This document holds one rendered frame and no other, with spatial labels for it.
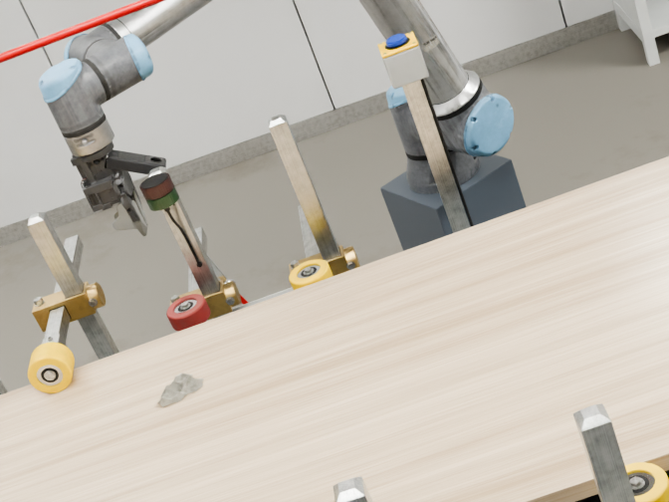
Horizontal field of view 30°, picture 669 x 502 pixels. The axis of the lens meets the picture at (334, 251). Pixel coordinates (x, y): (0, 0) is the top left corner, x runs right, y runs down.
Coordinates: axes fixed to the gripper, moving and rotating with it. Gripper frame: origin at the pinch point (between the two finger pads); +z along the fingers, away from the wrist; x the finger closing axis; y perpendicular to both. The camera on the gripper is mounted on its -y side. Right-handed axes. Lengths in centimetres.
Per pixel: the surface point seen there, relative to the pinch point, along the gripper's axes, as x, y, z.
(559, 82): -225, -113, 101
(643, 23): -211, -146, 83
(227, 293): 10.1, -11.8, 14.6
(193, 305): 18.4, -6.7, 10.2
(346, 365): 54, -35, 11
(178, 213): 9.9, -9.7, -5.2
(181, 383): 45.8, -5.9, 9.2
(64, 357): 31.2, 16.0, 4.8
